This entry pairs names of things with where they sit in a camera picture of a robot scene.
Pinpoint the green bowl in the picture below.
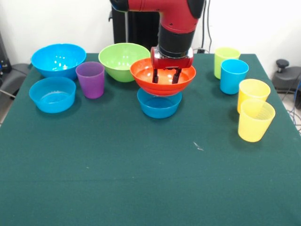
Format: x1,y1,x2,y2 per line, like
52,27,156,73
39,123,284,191
98,42,151,83

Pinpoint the black stand base with knob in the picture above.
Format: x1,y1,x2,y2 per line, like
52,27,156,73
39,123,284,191
272,58,301,95

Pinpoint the orange bowl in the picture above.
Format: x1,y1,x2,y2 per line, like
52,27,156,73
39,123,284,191
129,58,197,97

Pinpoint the blue cup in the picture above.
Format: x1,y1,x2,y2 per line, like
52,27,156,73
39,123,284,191
220,59,249,95

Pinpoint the yellow cup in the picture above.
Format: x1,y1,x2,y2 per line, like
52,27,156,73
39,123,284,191
238,99,276,143
237,79,271,114

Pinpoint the small blue bowl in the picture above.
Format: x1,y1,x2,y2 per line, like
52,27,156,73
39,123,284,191
137,88,183,119
28,76,77,114

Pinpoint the black wall cable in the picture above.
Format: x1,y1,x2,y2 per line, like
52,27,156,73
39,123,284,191
202,0,214,54

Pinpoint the purple cup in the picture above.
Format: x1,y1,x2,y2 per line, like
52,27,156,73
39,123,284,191
75,61,105,99

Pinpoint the green cup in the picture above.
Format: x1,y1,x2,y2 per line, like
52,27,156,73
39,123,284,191
214,47,241,80

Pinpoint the large blue bowl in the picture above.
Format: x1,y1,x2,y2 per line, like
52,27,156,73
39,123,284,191
31,43,87,81

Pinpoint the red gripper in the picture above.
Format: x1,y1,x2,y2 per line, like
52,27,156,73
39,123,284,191
150,46,194,85

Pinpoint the black device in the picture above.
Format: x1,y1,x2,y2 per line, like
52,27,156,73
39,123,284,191
0,32,12,74

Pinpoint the dark green tablecloth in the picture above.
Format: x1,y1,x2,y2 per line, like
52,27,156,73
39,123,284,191
0,53,301,226

